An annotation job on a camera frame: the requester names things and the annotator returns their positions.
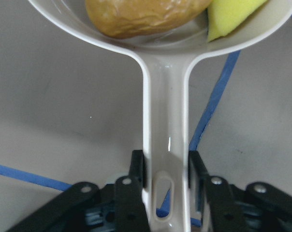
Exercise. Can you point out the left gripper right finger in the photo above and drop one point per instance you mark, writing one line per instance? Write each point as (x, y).
(213, 198)

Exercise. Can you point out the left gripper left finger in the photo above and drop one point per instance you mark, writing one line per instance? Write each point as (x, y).
(130, 211)

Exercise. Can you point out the beige plastic dustpan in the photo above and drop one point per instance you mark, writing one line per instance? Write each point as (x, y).
(167, 60)

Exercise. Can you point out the orange peel trash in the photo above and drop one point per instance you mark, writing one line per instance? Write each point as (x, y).
(123, 19)

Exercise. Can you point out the yellow sponge piece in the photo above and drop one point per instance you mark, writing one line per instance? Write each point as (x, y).
(224, 16)

